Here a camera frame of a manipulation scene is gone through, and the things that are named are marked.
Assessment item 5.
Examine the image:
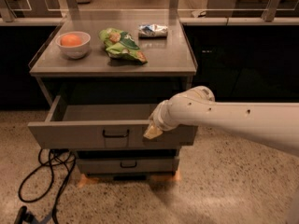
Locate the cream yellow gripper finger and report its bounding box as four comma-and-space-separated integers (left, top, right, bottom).
143, 123, 163, 139

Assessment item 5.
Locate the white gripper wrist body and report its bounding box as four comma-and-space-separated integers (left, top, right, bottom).
149, 100, 178, 132

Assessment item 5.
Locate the grey top drawer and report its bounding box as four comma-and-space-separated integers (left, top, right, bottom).
28, 96, 197, 150

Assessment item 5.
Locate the grey drawer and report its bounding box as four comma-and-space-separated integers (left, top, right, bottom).
77, 157, 179, 175
28, 96, 197, 150

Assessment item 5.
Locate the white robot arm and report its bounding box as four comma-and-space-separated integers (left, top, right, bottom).
144, 86, 299, 157

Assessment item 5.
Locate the grey bottom drawer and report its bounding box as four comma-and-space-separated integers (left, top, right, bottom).
77, 157, 179, 175

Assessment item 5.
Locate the grey drawer cabinet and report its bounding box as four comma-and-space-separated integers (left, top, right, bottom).
30, 10, 196, 176

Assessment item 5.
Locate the silver blue snack bag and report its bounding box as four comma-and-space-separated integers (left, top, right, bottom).
138, 24, 168, 38

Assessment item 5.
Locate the green chip bag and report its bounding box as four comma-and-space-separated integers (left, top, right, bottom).
98, 28, 148, 64

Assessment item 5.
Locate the white bowl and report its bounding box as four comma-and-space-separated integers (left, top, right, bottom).
55, 31, 91, 59

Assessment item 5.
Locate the orange fruit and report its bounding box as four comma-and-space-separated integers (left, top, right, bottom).
61, 34, 82, 47

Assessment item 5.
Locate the black plug on floor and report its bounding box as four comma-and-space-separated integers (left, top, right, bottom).
14, 206, 34, 224

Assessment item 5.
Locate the black floor cable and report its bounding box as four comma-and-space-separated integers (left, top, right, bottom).
17, 148, 77, 224

